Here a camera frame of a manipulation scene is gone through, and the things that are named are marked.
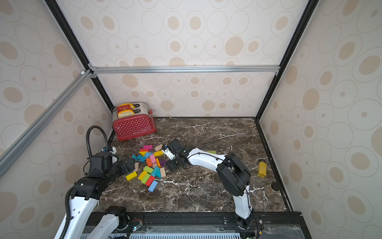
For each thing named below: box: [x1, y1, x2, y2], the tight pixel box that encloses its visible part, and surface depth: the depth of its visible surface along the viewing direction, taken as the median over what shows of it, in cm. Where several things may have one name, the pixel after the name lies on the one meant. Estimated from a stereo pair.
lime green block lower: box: [140, 173, 151, 185], surface depth 89 cm
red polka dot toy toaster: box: [112, 102, 157, 141], surface depth 102 cm
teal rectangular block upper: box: [136, 154, 146, 163], surface depth 99 cm
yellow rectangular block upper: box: [153, 150, 164, 157], surface depth 100 cm
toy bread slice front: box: [117, 109, 135, 119], surface depth 96 cm
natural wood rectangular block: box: [160, 166, 167, 178], surface depth 92 cm
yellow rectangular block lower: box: [137, 170, 148, 181], surface depth 91 cm
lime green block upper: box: [143, 165, 154, 174], surface depth 94 cm
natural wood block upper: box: [154, 143, 164, 152], surface depth 103 cm
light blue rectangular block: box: [147, 180, 159, 193], surface depth 87 cm
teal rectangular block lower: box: [150, 166, 160, 177], surface depth 91 cm
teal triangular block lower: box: [155, 168, 162, 179], surface depth 91 cm
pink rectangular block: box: [149, 153, 157, 164], surface depth 97 cm
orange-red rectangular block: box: [146, 157, 153, 167], surface depth 96 cm
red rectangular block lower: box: [145, 175, 156, 187], surface depth 89 cm
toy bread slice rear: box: [116, 103, 136, 112], surface depth 97 cm
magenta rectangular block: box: [143, 144, 154, 150], surface depth 105 cm
